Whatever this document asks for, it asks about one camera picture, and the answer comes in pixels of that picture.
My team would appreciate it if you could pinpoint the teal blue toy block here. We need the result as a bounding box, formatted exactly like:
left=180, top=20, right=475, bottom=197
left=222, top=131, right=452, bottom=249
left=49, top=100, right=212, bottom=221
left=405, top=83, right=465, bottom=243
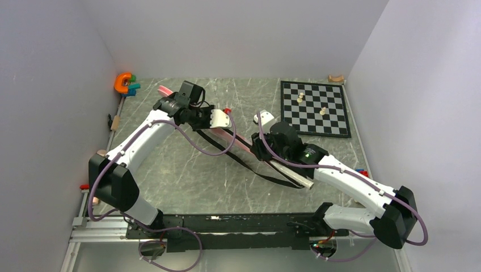
left=126, top=74, right=141, bottom=97

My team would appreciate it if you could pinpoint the pink badminton racket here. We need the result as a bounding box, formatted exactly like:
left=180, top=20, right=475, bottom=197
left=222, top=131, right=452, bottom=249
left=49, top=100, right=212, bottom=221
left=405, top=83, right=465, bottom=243
left=270, top=160, right=314, bottom=190

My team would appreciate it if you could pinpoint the white chess piece pair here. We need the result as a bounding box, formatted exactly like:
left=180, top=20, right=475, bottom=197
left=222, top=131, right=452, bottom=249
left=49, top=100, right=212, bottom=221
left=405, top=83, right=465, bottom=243
left=297, top=92, right=305, bottom=104

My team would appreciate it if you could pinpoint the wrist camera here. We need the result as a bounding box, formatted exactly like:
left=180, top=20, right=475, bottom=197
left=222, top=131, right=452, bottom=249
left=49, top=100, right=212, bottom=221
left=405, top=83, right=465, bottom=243
left=209, top=109, right=232, bottom=129
left=253, top=110, right=277, bottom=134

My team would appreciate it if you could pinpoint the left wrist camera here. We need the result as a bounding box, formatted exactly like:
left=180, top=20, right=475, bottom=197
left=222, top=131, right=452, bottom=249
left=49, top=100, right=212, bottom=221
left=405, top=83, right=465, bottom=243
left=209, top=109, right=232, bottom=129

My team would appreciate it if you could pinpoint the small wooden arch block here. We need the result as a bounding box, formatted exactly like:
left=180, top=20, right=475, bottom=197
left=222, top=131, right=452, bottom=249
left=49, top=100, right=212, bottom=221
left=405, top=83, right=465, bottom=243
left=327, top=75, right=345, bottom=84

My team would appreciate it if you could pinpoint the black white chessboard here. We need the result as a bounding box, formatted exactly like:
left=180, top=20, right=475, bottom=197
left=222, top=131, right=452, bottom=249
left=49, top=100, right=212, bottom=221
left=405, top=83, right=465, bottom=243
left=280, top=80, right=351, bottom=138

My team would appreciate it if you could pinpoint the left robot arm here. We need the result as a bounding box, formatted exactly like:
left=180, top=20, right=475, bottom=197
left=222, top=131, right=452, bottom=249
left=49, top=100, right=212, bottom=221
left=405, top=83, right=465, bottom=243
left=87, top=80, right=232, bottom=238

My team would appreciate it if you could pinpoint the orange C-shaped toy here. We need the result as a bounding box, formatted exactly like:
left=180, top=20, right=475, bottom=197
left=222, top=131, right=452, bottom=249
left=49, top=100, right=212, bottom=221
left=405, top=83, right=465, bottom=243
left=114, top=72, right=133, bottom=94

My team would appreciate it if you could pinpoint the colourful toy brick stack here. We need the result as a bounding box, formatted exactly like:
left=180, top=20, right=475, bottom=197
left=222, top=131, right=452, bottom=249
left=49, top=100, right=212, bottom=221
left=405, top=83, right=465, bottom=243
left=356, top=169, right=370, bottom=177

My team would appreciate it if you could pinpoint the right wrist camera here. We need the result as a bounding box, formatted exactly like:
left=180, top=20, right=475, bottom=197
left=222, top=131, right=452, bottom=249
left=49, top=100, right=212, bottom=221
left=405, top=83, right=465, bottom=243
left=253, top=110, right=277, bottom=134

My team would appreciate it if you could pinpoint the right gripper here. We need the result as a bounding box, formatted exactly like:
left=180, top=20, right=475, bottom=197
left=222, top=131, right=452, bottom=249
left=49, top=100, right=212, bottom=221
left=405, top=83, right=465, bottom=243
left=250, top=125, right=290, bottom=162

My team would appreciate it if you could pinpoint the pink racket bag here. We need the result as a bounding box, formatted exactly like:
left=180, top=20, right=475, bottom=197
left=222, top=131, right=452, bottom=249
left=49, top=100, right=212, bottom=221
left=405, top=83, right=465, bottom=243
left=158, top=85, right=307, bottom=190

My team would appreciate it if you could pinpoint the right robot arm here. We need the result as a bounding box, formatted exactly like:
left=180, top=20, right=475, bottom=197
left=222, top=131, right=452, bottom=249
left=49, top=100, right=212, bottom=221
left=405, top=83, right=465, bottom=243
left=250, top=114, right=429, bottom=249

